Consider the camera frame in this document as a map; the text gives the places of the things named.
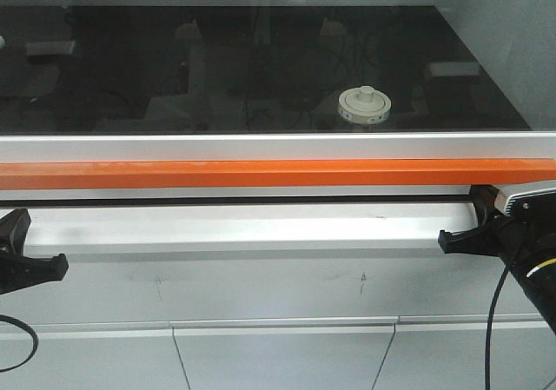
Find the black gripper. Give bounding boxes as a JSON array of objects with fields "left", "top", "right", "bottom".
[{"left": 438, "top": 185, "right": 543, "bottom": 277}]

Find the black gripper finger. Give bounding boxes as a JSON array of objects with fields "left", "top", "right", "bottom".
[
  {"left": 0, "top": 208, "right": 31, "bottom": 255},
  {"left": 1, "top": 254, "right": 69, "bottom": 294}
]

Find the glass jar with beige lid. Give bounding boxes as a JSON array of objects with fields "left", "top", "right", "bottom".
[{"left": 338, "top": 86, "right": 392, "bottom": 126}]

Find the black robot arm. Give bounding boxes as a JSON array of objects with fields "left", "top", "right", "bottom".
[{"left": 438, "top": 181, "right": 555, "bottom": 329}]

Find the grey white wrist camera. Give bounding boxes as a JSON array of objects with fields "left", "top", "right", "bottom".
[{"left": 494, "top": 181, "right": 555, "bottom": 216}]

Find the orange sash handle bar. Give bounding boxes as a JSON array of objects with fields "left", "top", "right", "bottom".
[{"left": 1, "top": 158, "right": 555, "bottom": 190}]

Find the black camera cable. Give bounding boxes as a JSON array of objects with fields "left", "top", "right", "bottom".
[
  {"left": 484, "top": 261, "right": 516, "bottom": 390},
  {"left": 0, "top": 314, "right": 39, "bottom": 373}
]

